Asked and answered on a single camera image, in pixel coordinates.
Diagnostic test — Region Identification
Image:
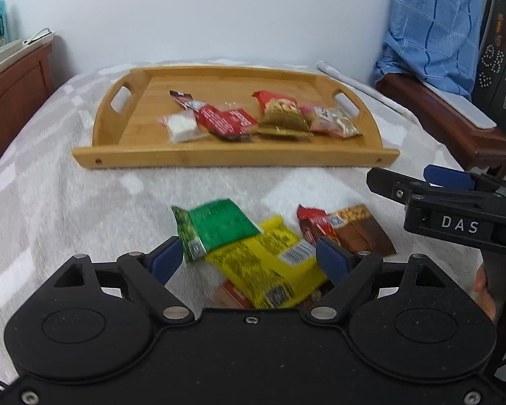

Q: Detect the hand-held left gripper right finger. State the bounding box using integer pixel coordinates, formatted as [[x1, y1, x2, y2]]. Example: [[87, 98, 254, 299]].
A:
[[306, 236, 452, 326]]

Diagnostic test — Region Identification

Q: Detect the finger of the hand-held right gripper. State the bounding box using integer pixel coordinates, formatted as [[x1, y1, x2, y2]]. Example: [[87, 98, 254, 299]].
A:
[[366, 167, 438, 206], [423, 164, 506, 193]]

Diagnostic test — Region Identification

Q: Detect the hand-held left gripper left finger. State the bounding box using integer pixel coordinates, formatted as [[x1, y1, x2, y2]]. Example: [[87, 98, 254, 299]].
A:
[[51, 236, 195, 326]]

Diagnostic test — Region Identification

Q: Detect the red brown snack packet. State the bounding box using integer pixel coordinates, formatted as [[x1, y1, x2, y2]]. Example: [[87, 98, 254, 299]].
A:
[[296, 204, 398, 257]]

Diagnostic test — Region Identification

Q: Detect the yellow green snack packet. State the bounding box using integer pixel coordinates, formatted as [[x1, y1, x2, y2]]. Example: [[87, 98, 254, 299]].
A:
[[204, 215, 330, 309]]

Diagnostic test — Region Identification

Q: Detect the red biscuit packet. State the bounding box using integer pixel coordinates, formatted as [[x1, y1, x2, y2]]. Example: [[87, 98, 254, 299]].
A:
[[213, 279, 256, 309]]

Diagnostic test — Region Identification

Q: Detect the brown white nut-print packet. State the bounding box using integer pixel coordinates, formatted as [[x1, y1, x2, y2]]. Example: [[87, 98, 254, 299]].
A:
[[327, 110, 364, 140]]

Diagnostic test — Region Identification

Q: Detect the pink bread packet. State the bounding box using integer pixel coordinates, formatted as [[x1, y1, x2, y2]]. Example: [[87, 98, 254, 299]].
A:
[[299, 105, 340, 133]]

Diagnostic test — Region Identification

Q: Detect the wooden tray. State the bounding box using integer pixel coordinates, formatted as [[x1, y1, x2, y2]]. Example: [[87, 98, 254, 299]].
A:
[[73, 66, 401, 170]]

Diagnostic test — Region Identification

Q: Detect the red gold nut packet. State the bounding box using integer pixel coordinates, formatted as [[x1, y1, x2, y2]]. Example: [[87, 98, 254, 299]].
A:
[[252, 90, 315, 141]]

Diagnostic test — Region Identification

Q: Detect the clear white candy packet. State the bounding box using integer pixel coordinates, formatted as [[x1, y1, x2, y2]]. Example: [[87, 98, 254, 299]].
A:
[[159, 112, 208, 144]]

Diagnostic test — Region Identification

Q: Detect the dark red chocolate packet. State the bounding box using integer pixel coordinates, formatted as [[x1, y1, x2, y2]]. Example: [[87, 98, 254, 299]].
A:
[[195, 105, 259, 141]]

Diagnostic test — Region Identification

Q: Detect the black white snack packet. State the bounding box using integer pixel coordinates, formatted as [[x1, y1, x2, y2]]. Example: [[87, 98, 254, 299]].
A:
[[170, 90, 207, 112]]

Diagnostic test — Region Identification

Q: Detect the person's right hand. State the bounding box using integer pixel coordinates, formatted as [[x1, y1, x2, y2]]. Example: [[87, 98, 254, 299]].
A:
[[472, 262, 506, 323]]

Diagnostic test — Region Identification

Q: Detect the white bench cushion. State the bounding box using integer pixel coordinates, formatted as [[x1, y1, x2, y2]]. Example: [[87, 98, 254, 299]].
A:
[[419, 81, 498, 131]]

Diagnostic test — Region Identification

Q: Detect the black dotted panel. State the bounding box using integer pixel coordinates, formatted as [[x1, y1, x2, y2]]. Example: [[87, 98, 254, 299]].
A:
[[472, 0, 506, 129]]

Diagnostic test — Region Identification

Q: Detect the blue checked cloth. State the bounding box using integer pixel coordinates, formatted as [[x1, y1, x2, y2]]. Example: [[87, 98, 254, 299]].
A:
[[374, 0, 488, 103]]

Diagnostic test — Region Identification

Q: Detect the brown wooden cabinet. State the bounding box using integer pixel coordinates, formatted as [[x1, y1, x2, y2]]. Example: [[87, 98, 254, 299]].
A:
[[0, 43, 55, 180]]

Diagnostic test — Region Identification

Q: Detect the white cable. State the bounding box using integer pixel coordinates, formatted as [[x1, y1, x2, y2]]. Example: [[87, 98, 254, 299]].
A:
[[22, 27, 55, 46]]

